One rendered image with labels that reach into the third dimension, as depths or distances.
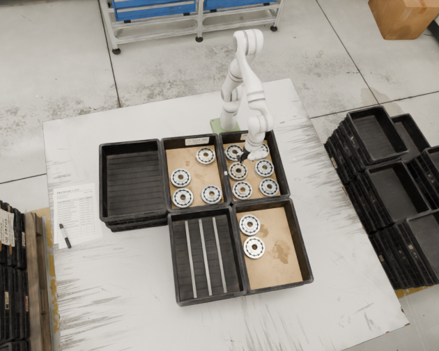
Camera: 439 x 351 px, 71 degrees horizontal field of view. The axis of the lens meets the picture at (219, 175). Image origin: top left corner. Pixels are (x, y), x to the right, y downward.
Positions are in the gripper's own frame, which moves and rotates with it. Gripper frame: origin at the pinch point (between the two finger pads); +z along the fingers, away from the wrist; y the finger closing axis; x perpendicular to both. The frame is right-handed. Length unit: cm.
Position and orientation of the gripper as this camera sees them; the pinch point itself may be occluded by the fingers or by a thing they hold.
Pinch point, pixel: (247, 159)
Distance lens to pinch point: 151.7
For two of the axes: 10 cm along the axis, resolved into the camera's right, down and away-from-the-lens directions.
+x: 2.9, 8.8, -3.8
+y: -9.5, 2.2, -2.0
